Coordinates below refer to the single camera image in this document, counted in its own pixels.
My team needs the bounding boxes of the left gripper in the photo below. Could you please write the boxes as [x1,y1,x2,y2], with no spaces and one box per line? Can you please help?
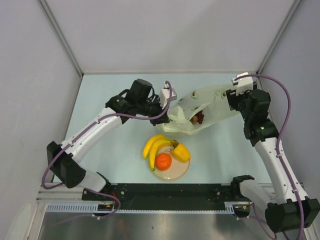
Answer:
[136,95,170,127]

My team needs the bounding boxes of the yellow fake banana bunch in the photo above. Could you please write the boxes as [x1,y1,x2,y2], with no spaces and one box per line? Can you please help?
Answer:
[142,134,179,171]

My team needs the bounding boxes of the pale green plastic bag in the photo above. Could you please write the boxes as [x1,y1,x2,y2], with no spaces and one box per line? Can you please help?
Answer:
[156,84,238,137]

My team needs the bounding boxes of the yellow fake bell pepper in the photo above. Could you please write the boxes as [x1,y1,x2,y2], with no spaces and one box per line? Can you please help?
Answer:
[170,143,191,163]

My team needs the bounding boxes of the orange fake fruit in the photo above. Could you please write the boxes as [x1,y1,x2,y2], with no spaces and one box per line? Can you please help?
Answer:
[155,153,172,171]

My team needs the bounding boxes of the pink ceramic plate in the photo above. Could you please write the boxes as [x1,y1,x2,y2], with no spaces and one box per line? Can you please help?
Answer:
[150,146,190,181]

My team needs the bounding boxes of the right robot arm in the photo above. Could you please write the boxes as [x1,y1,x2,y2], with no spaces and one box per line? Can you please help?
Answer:
[226,89,320,233]

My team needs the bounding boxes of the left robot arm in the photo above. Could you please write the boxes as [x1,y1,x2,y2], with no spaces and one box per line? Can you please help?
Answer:
[42,78,177,200]

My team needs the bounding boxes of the fake dark grapes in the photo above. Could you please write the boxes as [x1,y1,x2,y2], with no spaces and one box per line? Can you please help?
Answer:
[190,110,204,125]

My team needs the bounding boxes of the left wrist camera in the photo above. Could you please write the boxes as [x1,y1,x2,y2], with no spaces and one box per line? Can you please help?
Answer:
[159,83,178,109]

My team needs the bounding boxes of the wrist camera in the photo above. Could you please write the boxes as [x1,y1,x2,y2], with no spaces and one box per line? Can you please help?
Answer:
[159,83,178,109]
[231,72,254,96]

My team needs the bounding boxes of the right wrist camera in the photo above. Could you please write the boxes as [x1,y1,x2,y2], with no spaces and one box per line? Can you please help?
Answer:
[231,72,254,96]

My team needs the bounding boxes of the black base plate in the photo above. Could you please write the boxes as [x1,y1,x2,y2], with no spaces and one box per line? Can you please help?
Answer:
[81,183,251,217]

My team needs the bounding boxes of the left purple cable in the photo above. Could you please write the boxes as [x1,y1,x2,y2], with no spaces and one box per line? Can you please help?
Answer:
[41,80,176,226]

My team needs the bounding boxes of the white cable duct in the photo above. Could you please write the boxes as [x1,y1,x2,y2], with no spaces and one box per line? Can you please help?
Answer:
[46,202,237,214]

